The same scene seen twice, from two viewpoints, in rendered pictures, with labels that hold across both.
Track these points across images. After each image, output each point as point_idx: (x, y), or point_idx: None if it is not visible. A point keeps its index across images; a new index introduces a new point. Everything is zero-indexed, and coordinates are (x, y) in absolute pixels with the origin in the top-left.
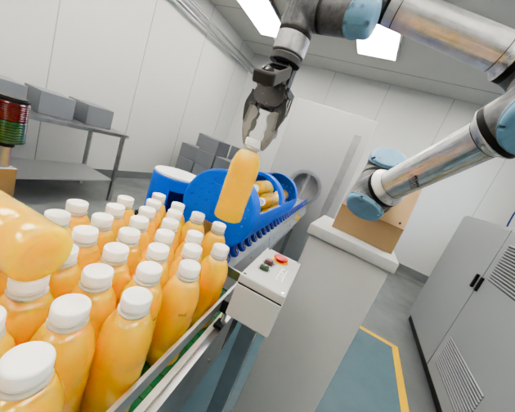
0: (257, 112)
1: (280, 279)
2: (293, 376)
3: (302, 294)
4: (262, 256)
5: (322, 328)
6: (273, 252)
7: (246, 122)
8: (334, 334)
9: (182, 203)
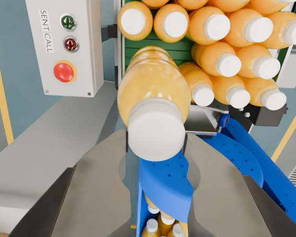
0: (201, 217)
1: (42, 16)
2: (78, 107)
3: (74, 147)
4: (86, 61)
5: (53, 132)
6: (82, 90)
7: (221, 167)
8: (40, 131)
9: (236, 106)
